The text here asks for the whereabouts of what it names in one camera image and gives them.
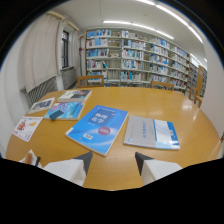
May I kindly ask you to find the large blue textbook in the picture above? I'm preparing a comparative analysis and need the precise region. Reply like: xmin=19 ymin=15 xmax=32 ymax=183
xmin=65 ymin=104 xmax=129 ymax=157

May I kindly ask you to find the dark cover book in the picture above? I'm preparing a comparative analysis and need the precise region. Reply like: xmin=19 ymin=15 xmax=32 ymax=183
xmin=57 ymin=88 xmax=93 ymax=103

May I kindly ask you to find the white red printed leaflet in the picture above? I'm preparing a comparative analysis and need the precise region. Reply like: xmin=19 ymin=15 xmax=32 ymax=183
xmin=12 ymin=115 xmax=44 ymax=143

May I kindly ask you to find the small grey booklet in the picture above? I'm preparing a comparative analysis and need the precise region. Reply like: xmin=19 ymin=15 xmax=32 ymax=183
xmin=27 ymin=96 xmax=56 ymax=115

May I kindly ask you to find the grey and blue book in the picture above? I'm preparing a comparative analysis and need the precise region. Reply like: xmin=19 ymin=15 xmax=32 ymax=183
xmin=123 ymin=114 xmax=181 ymax=151

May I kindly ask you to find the teal patterned book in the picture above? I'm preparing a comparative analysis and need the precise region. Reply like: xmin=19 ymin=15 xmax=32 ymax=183
xmin=43 ymin=101 xmax=86 ymax=121

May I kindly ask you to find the blue card holder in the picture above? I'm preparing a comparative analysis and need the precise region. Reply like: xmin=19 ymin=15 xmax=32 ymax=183
xmin=49 ymin=109 xmax=65 ymax=121

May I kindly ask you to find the white curtain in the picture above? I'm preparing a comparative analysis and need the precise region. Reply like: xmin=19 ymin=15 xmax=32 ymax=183
xmin=21 ymin=12 xmax=64 ymax=93

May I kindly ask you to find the long white bookshelf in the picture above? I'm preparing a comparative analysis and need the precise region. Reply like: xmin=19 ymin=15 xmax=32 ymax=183
xmin=84 ymin=27 xmax=190 ymax=94

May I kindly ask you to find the white radiator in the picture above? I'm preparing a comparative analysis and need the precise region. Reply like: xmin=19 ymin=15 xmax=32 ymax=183
xmin=20 ymin=76 xmax=60 ymax=107

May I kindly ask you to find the window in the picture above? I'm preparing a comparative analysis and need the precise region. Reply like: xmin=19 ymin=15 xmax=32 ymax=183
xmin=61 ymin=29 xmax=70 ymax=70

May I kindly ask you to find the ceiling light strip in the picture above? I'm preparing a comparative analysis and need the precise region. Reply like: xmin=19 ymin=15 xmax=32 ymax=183
xmin=102 ymin=19 xmax=175 ymax=40
xmin=136 ymin=0 xmax=204 ymax=44

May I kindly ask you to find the wooden chair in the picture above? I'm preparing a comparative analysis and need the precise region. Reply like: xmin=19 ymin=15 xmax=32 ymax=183
xmin=77 ymin=74 xmax=105 ymax=89
xmin=150 ymin=80 xmax=175 ymax=92
xmin=188 ymin=65 xmax=205 ymax=108

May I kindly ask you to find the white paper packet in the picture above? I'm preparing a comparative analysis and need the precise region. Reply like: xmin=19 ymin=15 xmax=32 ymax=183
xmin=18 ymin=149 xmax=44 ymax=169

